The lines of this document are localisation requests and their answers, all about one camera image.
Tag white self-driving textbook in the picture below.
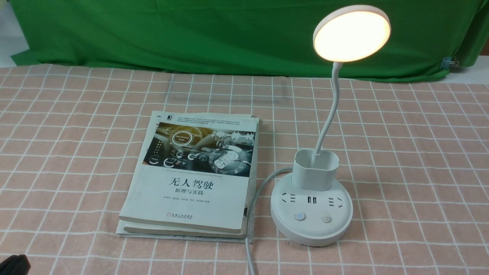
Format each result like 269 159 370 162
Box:
119 111 259 235

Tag white lamp power cable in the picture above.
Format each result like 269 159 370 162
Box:
246 167 294 275

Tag lower white book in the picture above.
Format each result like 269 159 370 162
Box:
116 118 260 244

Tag black object at corner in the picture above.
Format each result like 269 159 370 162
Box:
0 254 31 275

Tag white desk lamp with sockets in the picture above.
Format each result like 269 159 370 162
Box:
270 5 391 247

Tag green backdrop cloth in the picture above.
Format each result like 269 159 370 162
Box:
10 0 488 82

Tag blue binder clip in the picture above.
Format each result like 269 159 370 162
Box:
440 57 460 70

